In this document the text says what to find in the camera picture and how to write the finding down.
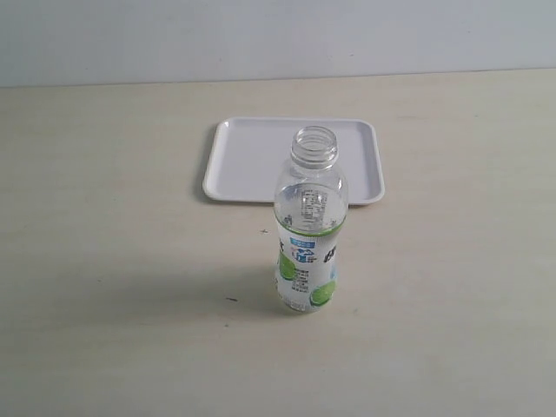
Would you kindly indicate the clear plastic drink bottle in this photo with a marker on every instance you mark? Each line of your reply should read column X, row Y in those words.
column 310, row 207

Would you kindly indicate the white plastic tray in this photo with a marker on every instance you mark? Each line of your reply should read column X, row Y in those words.
column 248, row 153

